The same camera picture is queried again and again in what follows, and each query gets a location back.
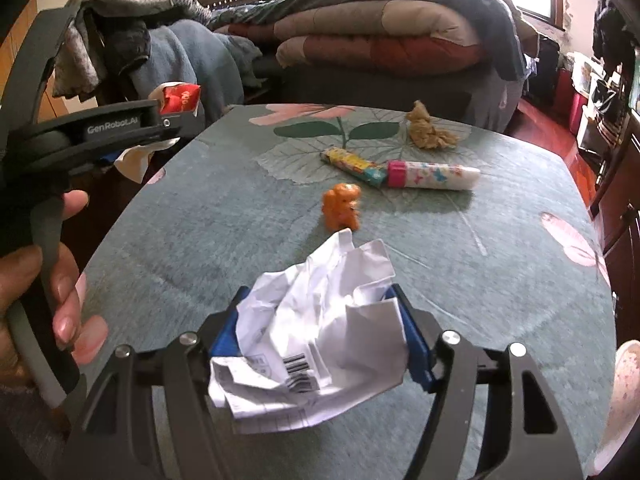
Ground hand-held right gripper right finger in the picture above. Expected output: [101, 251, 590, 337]
[382, 284, 586, 480]

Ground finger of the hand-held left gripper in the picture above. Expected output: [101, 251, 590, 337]
[159, 101, 206, 140]

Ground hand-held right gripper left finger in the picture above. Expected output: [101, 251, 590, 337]
[52, 285, 251, 480]

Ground red packet with white edge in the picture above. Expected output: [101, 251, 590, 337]
[150, 81, 202, 116]

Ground white paper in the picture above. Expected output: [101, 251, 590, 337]
[207, 229, 411, 435]

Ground pink patterned bin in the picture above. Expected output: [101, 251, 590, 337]
[590, 340, 640, 468]

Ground person's left hand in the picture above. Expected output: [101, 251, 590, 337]
[0, 189, 90, 391]

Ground blue fleece blanket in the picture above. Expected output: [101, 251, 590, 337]
[132, 19, 263, 126]

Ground dark cloth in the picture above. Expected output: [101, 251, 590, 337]
[102, 15, 153, 78]

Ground blue star print pillow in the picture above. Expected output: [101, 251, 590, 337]
[210, 2, 281, 26]

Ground orange toy figure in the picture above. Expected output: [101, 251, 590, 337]
[321, 182, 363, 233]

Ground white tube with pink cap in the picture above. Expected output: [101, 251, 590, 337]
[386, 160, 482, 193]

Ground bed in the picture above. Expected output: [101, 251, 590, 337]
[195, 0, 538, 133]

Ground colourful candy wrapper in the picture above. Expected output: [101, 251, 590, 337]
[320, 147, 390, 186]

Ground folded grey maroon quilt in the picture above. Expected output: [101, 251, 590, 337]
[220, 0, 486, 68]

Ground brown crumpled paper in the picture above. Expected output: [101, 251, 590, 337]
[405, 100, 461, 152]

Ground dark wooden dresser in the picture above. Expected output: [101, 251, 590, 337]
[590, 125, 640, 341]

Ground red box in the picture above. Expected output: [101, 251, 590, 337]
[567, 95, 586, 131]

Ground black suitcase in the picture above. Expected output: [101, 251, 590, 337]
[525, 37, 561, 106]

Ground black hanging coat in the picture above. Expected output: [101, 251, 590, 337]
[592, 0, 636, 71]

